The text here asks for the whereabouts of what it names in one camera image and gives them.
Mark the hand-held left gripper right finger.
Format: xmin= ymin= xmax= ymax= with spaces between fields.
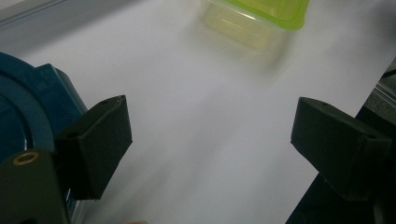
xmin=290 ymin=96 xmax=394 ymax=202

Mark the green lidded plastic container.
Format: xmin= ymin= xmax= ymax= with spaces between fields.
xmin=200 ymin=0 xmax=311 ymax=50

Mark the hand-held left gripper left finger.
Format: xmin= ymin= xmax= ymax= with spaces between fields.
xmin=54 ymin=94 xmax=134 ymax=201

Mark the round dark blue lidded container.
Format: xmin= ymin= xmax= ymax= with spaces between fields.
xmin=0 ymin=50 xmax=89 ymax=216

